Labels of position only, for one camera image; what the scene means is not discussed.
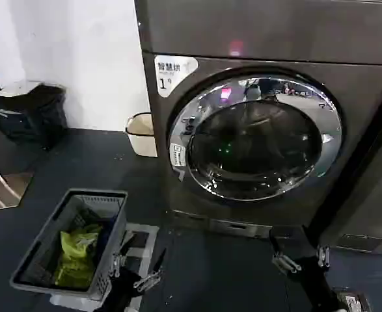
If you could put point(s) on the grey plastic laundry basket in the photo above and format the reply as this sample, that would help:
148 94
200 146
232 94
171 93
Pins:
112 234

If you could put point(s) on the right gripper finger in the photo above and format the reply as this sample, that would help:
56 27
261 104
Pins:
285 261
323 256

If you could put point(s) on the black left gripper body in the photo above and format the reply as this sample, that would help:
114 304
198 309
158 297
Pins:
127 281

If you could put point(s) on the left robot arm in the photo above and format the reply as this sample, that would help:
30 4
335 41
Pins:
132 304

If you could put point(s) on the grey front-load dryer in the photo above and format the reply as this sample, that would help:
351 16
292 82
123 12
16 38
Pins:
262 32

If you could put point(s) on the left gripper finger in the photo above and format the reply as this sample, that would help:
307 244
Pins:
120 265
155 271

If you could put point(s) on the dark blue garment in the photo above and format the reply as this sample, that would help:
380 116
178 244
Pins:
111 232

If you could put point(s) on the small white door sticker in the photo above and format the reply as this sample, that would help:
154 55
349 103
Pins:
177 155

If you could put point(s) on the round glass dryer door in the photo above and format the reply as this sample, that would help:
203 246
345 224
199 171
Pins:
255 143

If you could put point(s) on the white plastic bin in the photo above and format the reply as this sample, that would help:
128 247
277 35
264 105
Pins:
142 136

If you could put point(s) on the yellow-green garment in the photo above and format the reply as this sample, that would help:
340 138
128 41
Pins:
75 256

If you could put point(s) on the black plastic crate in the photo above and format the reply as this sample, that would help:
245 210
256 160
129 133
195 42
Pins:
31 117

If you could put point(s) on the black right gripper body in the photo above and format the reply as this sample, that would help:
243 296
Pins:
316 274

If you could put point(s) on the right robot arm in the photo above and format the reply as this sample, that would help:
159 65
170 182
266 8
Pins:
353 300

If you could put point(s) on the white numbered label sticker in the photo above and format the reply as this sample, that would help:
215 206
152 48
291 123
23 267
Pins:
174 73

